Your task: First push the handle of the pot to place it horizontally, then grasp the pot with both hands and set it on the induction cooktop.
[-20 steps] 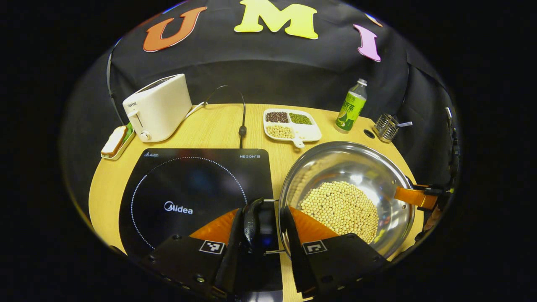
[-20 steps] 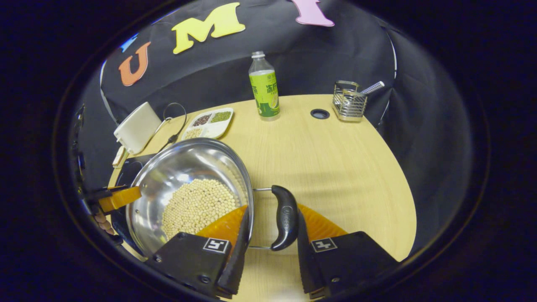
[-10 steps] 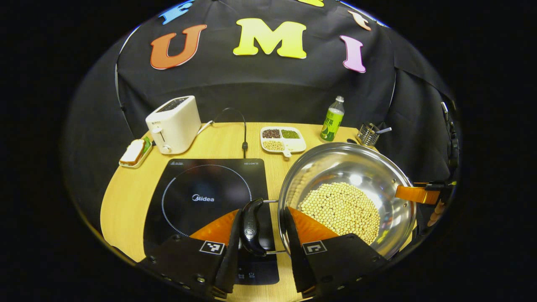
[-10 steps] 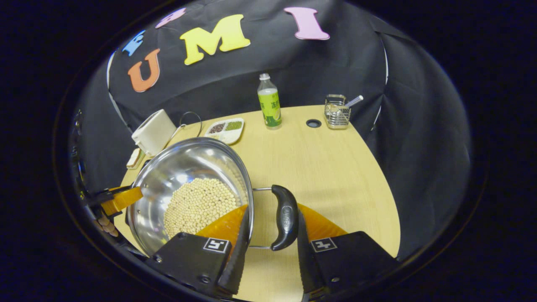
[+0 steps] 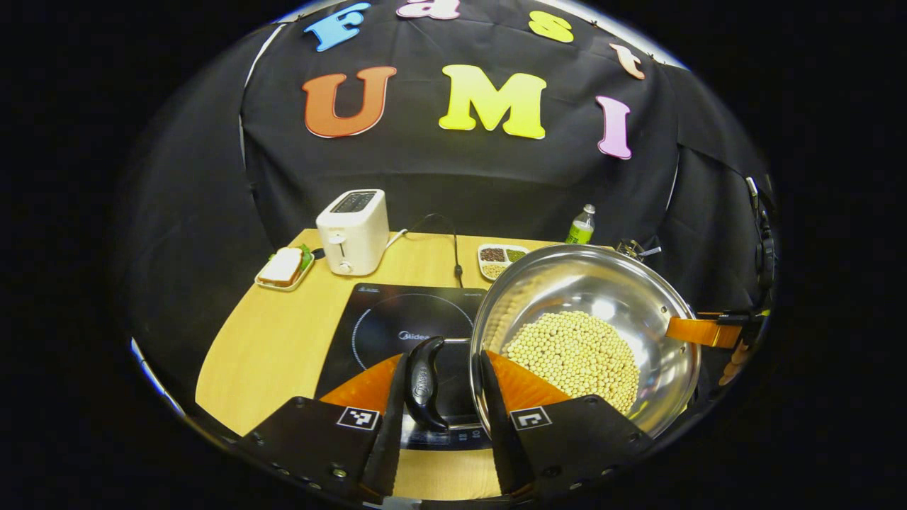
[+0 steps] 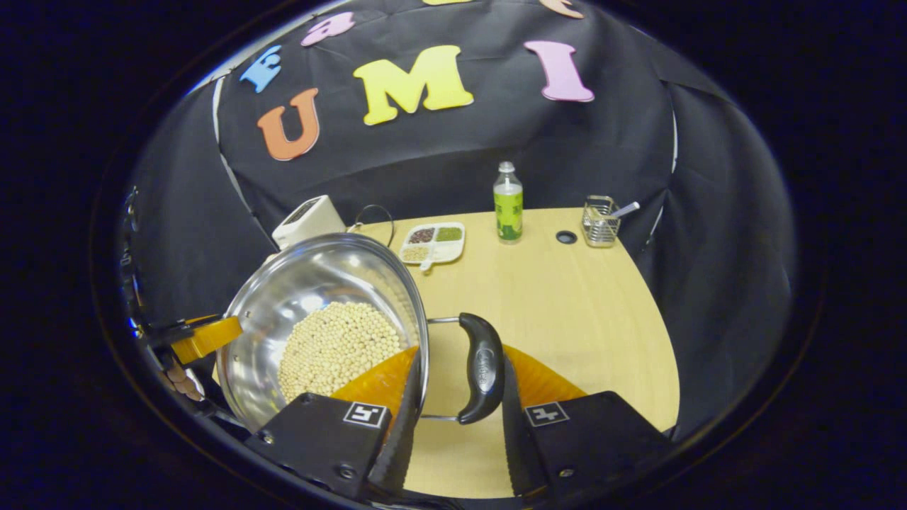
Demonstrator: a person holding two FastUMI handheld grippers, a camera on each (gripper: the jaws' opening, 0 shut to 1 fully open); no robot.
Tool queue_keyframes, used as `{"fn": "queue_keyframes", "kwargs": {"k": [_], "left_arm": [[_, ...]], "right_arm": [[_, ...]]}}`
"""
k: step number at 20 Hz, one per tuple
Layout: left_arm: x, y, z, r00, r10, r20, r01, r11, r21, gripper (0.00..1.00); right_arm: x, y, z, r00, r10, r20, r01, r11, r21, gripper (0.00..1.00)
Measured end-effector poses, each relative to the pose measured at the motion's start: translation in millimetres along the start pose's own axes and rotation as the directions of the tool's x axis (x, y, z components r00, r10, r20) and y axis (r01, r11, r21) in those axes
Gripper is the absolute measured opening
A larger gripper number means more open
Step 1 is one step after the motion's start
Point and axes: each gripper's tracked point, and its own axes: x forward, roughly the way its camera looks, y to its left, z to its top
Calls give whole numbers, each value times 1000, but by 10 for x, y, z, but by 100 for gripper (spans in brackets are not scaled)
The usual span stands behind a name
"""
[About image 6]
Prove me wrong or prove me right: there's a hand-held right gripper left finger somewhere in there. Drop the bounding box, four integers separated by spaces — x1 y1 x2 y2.
244 345 426 500

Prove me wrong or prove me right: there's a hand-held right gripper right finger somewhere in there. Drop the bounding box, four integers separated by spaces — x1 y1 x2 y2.
500 344 674 497

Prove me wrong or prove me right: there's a steel pot with black handle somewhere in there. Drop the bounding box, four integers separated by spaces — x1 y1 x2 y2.
216 232 505 433

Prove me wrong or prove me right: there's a pile of yellow soybeans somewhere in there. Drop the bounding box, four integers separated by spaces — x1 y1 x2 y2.
278 302 402 403

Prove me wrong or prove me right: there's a white toaster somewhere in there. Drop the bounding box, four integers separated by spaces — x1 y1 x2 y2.
272 195 347 250

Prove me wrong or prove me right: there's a white divided dish of beans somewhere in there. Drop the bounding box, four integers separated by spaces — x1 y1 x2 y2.
399 222 466 271

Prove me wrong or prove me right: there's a green label drink bottle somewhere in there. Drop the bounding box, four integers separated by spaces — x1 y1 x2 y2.
493 161 524 243

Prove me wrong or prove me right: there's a black backdrop cloth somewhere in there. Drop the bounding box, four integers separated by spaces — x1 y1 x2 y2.
124 0 798 440

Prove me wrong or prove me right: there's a black power cable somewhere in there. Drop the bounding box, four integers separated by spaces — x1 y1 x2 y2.
347 205 395 249

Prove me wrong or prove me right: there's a metal wire utensil holder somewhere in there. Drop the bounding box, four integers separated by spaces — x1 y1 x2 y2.
582 195 621 248

